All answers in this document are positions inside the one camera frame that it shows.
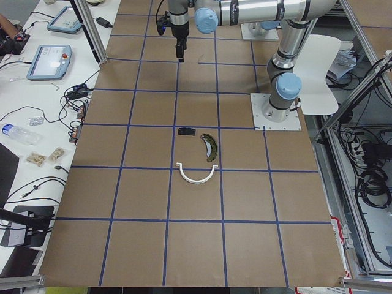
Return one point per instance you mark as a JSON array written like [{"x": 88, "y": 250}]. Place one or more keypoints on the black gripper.
[{"x": 179, "y": 31}]

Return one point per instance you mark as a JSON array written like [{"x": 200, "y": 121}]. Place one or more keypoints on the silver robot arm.
[
  {"x": 262, "y": 31},
  {"x": 294, "y": 16}
]

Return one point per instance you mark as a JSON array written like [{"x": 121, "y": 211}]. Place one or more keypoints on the black power adapter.
[{"x": 103, "y": 22}]

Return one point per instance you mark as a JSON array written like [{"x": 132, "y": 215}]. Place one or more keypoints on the black brake pad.
[{"x": 186, "y": 131}]

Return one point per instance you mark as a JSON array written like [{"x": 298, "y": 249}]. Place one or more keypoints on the olive green brake shoe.
[{"x": 211, "y": 147}]

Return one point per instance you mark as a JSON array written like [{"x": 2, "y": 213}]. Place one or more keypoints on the far blue teach pendant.
[{"x": 65, "y": 21}]

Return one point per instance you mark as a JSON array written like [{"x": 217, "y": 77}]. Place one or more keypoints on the blue teach pendant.
[
  {"x": 65, "y": 21},
  {"x": 50, "y": 62}
]

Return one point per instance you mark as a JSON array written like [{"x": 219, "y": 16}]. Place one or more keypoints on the near blue teach pendant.
[{"x": 50, "y": 62}]

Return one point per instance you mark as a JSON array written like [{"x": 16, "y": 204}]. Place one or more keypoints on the white plastic chair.
[{"x": 312, "y": 65}]

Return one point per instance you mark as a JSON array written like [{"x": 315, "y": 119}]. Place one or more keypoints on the bag of small parts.
[
  {"x": 36, "y": 158},
  {"x": 57, "y": 154}
]

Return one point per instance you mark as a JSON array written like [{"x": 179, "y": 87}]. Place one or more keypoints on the clear plastic water bottle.
[{"x": 20, "y": 134}]

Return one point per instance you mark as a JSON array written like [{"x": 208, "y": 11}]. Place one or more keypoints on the black monitor stand base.
[{"x": 26, "y": 225}]

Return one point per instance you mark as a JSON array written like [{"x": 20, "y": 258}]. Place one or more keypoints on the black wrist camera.
[{"x": 161, "y": 23}]

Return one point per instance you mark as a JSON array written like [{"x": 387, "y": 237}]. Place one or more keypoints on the aluminium frame post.
[{"x": 86, "y": 20}]

